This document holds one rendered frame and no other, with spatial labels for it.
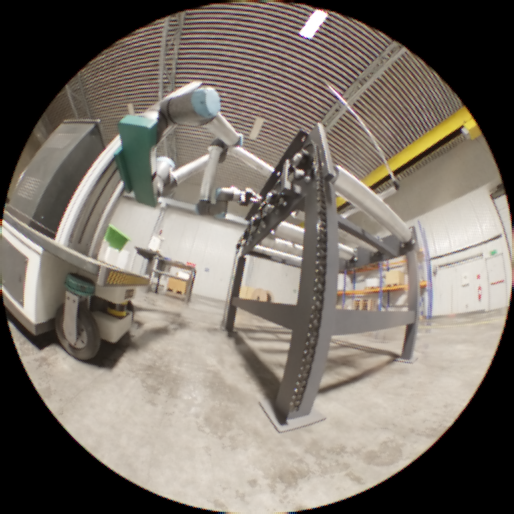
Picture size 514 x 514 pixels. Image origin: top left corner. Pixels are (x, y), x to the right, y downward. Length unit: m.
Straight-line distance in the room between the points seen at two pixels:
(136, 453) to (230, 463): 0.17
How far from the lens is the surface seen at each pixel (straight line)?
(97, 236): 0.94
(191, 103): 0.73
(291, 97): 8.43
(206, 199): 1.14
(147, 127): 0.66
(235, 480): 0.36
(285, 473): 0.39
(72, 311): 0.54
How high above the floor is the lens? 0.33
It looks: 16 degrees up
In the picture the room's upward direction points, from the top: 10 degrees clockwise
